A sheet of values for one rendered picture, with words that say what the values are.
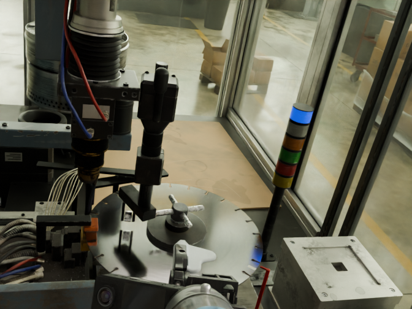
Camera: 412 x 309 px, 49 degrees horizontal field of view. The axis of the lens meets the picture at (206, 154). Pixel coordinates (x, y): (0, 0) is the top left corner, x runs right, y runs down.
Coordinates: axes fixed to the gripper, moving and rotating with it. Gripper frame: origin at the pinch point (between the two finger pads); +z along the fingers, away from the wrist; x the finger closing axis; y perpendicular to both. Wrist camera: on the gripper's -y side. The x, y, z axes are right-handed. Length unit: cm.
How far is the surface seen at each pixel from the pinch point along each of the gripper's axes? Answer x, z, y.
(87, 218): 7.3, 12.5, -15.3
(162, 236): 5.7, 13.6, -1.9
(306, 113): 33.7, 20.5, 24.0
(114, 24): 34.7, -8.1, -12.8
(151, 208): 10.5, 8.7, -4.6
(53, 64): 46, 59, -38
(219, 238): 6.6, 16.7, 8.8
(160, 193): 13.6, 27.1, -3.3
